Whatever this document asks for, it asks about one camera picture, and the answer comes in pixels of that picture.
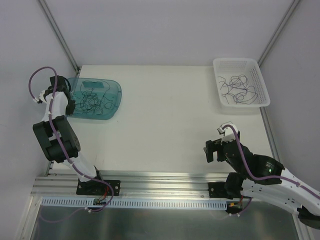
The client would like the bundle of thin cables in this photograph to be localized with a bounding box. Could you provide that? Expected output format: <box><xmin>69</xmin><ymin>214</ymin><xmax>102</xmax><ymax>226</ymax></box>
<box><xmin>72</xmin><ymin>79</ymin><xmax>116</xmax><ymax>118</ymax></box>

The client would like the purple thin cable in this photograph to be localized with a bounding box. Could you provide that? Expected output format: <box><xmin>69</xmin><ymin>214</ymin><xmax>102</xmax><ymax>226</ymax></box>
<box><xmin>226</xmin><ymin>74</ymin><xmax>251</xmax><ymax>101</ymax></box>

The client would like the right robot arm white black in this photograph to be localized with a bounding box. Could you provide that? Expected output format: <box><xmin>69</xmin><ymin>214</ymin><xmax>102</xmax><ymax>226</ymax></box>
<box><xmin>203</xmin><ymin>126</ymin><xmax>320</xmax><ymax>230</ymax></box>

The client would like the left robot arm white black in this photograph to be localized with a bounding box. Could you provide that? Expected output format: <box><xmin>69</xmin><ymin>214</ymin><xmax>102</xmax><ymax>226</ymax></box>
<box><xmin>32</xmin><ymin>76</ymin><xmax>105</xmax><ymax>195</ymax></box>

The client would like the teal translucent plastic bin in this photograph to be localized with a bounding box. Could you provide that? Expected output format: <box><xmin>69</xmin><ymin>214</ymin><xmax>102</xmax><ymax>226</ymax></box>
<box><xmin>68</xmin><ymin>77</ymin><xmax>122</xmax><ymax>121</ymax></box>

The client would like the white perforated plastic basket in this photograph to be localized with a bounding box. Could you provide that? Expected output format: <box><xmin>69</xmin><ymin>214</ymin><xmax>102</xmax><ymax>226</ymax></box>
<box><xmin>212</xmin><ymin>57</ymin><xmax>271</xmax><ymax>113</ymax></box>

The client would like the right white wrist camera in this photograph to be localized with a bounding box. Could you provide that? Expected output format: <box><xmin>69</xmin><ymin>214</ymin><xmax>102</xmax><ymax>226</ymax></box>
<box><xmin>217</xmin><ymin>121</ymin><xmax>240</xmax><ymax>143</ymax></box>

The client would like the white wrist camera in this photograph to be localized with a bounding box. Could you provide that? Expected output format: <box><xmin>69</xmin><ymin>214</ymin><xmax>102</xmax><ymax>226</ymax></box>
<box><xmin>33</xmin><ymin>89</ymin><xmax>52</xmax><ymax>104</ymax></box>
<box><xmin>217</xmin><ymin>121</ymin><xmax>240</xmax><ymax>143</ymax></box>

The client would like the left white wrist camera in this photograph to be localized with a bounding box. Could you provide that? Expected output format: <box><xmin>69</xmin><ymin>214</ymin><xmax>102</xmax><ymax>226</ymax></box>
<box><xmin>33</xmin><ymin>89</ymin><xmax>52</xmax><ymax>104</ymax></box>

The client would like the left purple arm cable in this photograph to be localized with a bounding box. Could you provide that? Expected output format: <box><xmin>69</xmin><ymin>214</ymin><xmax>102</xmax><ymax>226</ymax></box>
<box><xmin>28</xmin><ymin>66</ymin><xmax>115</xmax><ymax>223</ymax></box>

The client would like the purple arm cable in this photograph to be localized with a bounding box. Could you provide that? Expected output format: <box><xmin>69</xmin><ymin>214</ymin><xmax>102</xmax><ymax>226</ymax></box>
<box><xmin>28</xmin><ymin>66</ymin><xmax>115</xmax><ymax>223</ymax></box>
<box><xmin>212</xmin><ymin>124</ymin><xmax>317</xmax><ymax>221</ymax></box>

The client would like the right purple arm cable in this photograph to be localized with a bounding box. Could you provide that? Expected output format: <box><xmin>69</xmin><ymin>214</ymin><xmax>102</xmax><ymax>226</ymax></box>
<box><xmin>212</xmin><ymin>124</ymin><xmax>317</xmax><ymax>221</ymax></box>

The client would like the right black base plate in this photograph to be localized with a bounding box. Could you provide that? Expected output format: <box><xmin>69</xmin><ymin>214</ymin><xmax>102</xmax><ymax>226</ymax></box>
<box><xmin>208</xmin><ymin>182</ymin><xmax>242</xmax><ymax>200</ymax></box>

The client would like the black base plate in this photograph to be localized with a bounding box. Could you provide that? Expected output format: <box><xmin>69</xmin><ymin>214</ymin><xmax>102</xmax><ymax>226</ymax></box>
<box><xmin>76</xmin><ymin>179</ymin><xmax>121</xmax><ymax>196</ymax></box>
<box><xmin>208</xmin><ymin>182</ymin><xmax>242</xmax><ymax>200</ymax></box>

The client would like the left aluminium frame post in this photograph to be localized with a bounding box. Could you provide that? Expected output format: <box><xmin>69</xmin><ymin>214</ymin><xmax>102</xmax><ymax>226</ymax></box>
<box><xmin>37</xmin><ymin>0</ymin><xmax>81</xmax><ymax>74</ymax></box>

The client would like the aluminium frame post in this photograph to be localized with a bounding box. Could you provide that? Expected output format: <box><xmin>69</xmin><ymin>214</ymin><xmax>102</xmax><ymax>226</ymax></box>
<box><xmin>37</xmin><ymin>0</ymin><xmax>81</xmax><ymax>74</ymax></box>
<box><xmin>257</xmin><ymin>0</ymin><xmax>302</xmax><ymax>67</ymax></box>

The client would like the aluminium mounting rail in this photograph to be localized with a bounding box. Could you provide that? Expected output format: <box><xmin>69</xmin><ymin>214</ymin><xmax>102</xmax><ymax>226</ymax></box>
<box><xmin>31</xmin><ymin>169</ymin><xmax>301</xmax><ymax>201</ymax></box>

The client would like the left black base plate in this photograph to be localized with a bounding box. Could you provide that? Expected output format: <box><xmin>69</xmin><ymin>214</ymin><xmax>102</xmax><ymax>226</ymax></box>
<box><xmin>76</xmin><ymin>179</ymin><xmax>121</xmax><ymax>196</ymax></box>

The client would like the right aluminium frame post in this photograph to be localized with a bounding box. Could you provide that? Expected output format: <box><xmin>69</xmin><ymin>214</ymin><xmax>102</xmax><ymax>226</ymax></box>
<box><xmin>257</xmin><ymin>0</ymin><xmax>302</xmax><ymax>67</ymax></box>

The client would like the white slotted cable duct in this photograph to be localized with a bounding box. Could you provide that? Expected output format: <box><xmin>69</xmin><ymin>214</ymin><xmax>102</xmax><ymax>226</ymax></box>
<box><xmin>41</xmin><ymin>197</ymin><xmax>228</xmax><ymax>211</ymax></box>

